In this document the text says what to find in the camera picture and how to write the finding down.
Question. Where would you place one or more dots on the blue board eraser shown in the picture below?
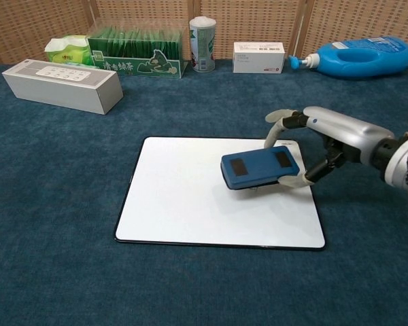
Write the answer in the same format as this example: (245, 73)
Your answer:
(258, 166)

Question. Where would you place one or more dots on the white writing board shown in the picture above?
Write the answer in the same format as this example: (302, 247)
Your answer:
(177, 203)

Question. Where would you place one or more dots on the white cylindrical canister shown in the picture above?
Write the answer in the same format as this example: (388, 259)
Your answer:
(203, 47)

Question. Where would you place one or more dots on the bamboo folding screen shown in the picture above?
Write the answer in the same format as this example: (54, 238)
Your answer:
(149, 13)

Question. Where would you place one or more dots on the small white cardboard box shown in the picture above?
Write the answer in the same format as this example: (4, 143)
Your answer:
(258, 57)

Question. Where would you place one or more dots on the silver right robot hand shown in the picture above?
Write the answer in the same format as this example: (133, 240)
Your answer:
(343, 127)

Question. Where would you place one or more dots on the green tissue pack, tissue out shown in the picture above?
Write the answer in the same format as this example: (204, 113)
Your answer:
(68, 51)

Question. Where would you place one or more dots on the dark blue table mat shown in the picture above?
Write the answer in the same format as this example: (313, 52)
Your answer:
(71, 203)

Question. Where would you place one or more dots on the white rectangular speaker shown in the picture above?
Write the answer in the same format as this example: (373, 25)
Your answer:
(61, 88)

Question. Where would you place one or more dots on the clear box of green tea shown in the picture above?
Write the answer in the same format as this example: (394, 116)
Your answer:
(136, 57)

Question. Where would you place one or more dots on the blue pump detergent bottle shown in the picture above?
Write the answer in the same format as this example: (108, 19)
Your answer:
(360, 51)

